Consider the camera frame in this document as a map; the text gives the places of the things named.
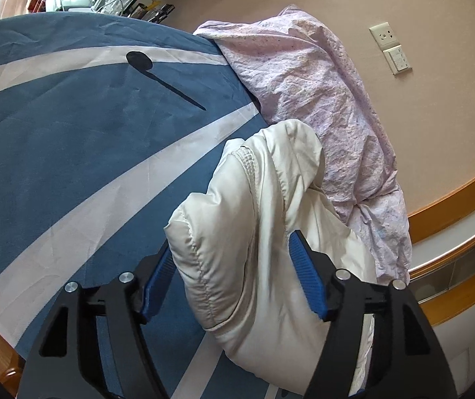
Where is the beige puffer down jacket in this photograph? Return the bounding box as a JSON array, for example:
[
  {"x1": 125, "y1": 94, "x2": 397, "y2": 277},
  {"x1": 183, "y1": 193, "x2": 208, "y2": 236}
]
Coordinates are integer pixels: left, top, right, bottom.
[{"x1": 165, "y1": 120, "x2": 376, "y2": 394}]

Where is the blue white bed sheet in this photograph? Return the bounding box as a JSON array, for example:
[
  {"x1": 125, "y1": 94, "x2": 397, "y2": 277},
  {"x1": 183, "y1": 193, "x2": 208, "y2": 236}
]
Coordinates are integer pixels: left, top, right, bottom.
[{"x1": 0, "y1": 12, "x2": 288, "y2": 398}]

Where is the pink floral duvet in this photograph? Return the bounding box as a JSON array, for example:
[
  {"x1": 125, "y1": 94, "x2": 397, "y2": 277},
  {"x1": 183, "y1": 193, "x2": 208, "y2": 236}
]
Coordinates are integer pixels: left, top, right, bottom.
[{"x1": 194, "y1": 5, "x2": 412, "y2": 283}]

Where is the wooden door frame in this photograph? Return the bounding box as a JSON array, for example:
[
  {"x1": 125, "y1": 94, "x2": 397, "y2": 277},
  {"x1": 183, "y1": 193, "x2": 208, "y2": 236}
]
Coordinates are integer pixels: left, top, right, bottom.
[{"x1": 409, "y1": 178, "x2": 475, "y2": 326}]

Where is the white wall switch plate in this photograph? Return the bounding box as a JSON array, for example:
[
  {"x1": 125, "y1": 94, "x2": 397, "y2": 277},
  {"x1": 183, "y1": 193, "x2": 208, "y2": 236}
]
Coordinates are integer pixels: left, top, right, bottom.
[{"x1": 383, "y1": 45, "x2": 411, "y2": 76}]

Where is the white wall power socket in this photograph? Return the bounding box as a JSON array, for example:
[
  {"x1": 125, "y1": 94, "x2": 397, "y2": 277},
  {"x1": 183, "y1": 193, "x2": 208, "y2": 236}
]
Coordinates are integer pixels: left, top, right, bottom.
[{"x1": 369, "y1": 22, "x2": 400, "y2": 51}]

